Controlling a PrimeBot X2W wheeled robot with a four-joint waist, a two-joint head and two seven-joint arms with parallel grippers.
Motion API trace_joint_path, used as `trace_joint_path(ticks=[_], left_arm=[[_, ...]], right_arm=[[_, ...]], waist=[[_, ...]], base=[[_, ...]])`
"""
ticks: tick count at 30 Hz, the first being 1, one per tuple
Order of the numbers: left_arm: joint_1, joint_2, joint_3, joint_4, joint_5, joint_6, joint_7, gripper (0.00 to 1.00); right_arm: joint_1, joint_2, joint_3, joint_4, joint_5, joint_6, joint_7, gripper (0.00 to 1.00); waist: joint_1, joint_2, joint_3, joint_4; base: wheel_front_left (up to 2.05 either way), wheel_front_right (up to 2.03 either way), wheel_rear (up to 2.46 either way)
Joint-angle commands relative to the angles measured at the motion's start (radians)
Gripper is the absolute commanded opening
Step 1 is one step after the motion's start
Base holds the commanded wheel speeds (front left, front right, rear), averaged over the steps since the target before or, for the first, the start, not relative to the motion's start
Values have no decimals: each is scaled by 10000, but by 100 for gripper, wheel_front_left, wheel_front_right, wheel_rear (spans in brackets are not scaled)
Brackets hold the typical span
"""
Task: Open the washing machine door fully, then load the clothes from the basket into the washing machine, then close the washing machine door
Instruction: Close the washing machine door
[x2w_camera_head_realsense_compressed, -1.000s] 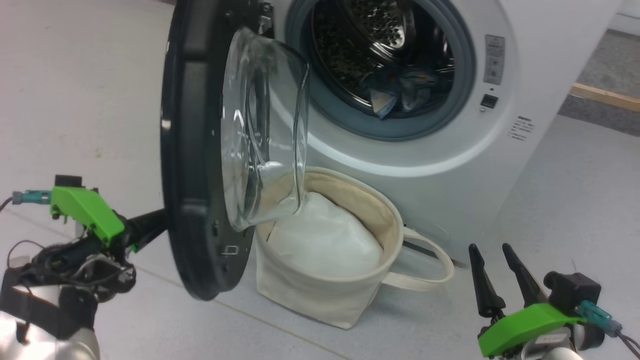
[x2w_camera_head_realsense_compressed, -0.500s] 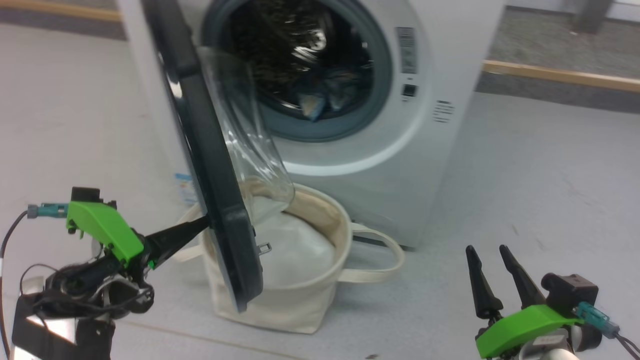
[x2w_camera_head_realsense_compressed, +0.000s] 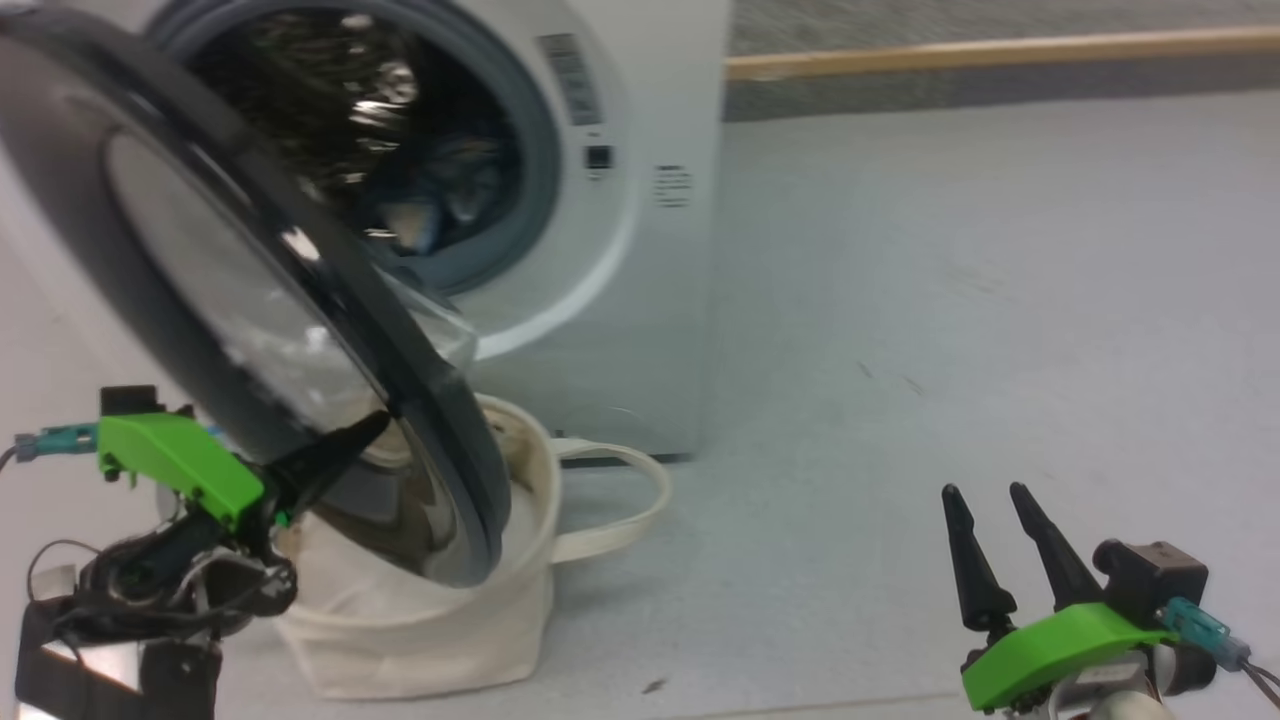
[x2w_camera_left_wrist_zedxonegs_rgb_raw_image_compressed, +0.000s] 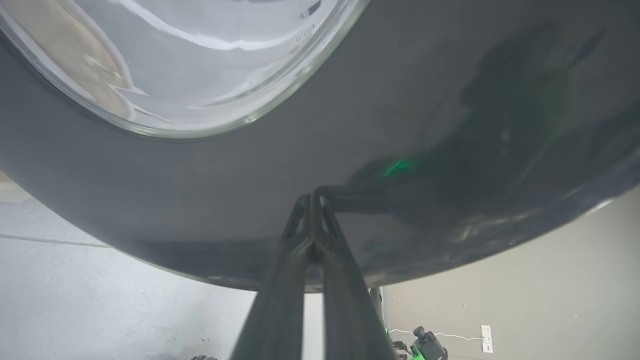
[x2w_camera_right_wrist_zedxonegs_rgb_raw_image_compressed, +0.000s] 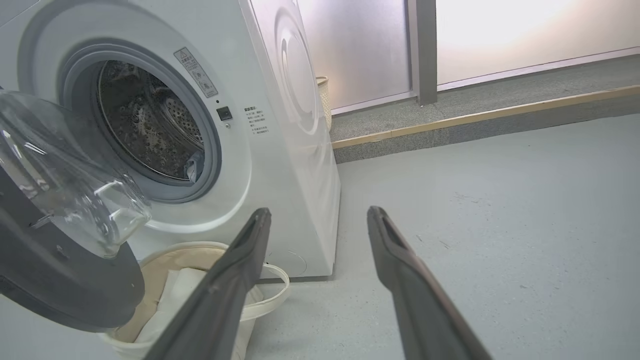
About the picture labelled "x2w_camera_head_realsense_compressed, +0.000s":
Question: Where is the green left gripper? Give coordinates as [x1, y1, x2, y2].
[97, 410, 391, 531]

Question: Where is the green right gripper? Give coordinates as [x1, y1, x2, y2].
[941, 482, 1181, 713]

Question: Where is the round black glass washer door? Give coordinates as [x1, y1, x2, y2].
[0, 8, 513, 588]

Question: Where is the pale blue cream patch garment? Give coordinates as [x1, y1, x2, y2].
[380, 195, 446, 253]

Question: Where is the blue cartoon print garment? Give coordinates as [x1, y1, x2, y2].
[420, 140, 506, 226]

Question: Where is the cream canvas laundry basket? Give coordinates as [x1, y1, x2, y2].
[270, 393, 671, 701]

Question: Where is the grey rubber door seal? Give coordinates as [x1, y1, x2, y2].
[150, 0, 561, 298]

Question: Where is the white front-load washing machine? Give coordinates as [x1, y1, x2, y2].
[0, 0, 733, 461]

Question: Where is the steel washer drum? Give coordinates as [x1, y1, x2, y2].
[190, 10, 521, 256]

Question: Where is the grey warning sticker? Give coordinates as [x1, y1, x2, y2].
[535, 33, 604, 128]

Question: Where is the right teal plug black cable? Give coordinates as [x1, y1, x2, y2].
[1162, 597, 1280, 701]

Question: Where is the teal plug black cable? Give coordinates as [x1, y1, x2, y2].
[1162, 597, 1280, 701]
[0, 423, 101, 466]

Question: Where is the left teal plug black cable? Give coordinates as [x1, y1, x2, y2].
[0, 423, 101, 466]

